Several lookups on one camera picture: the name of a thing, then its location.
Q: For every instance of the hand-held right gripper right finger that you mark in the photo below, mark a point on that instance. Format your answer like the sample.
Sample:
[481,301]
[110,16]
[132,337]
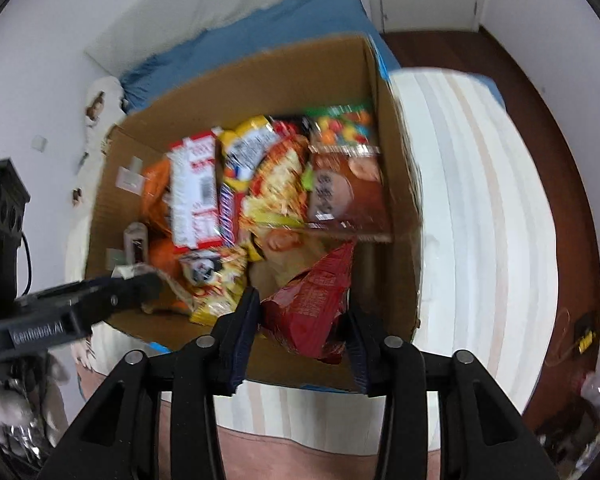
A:
[357,355]

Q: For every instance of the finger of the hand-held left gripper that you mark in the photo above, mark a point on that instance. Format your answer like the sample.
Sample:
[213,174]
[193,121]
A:
[130,287]

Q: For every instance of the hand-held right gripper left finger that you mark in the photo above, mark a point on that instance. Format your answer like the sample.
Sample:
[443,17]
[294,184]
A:
[242,340]

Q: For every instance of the red snack bag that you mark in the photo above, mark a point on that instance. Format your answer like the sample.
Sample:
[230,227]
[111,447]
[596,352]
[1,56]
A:
[305,305]

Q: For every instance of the cardboard box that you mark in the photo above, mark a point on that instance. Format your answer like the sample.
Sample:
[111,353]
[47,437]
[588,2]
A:
[280,75]

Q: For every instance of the small grey-brown packet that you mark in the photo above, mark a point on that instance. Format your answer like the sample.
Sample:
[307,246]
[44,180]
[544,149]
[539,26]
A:
[136,245]

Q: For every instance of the floor clutter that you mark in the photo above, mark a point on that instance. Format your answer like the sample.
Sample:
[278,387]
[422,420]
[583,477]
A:
[15,410]
[580,420]

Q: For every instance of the panda print snack packet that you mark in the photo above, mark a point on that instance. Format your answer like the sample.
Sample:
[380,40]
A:
[207,270]

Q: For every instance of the beige snack bag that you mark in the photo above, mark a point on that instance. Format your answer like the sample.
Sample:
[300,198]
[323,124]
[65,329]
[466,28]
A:
[280,250]

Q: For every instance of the black equipment stand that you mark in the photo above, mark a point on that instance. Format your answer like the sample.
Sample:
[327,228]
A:
[2,240]

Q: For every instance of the red and white box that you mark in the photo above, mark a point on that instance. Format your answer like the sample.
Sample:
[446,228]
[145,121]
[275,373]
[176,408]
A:
[195,195]

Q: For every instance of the pink blanket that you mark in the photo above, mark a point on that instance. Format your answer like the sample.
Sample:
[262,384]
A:
[305,460]

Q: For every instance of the white printed cloth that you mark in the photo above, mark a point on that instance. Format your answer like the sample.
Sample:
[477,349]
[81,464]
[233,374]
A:
[97,105]

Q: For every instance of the yellow and black item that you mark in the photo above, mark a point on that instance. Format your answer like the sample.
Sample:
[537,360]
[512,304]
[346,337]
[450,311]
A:
[586,342]

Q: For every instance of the blue blanket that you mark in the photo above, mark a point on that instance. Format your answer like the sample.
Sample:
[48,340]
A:
[230,35]

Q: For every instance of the white wall switch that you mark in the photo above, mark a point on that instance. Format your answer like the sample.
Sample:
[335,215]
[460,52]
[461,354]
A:
[39,143]

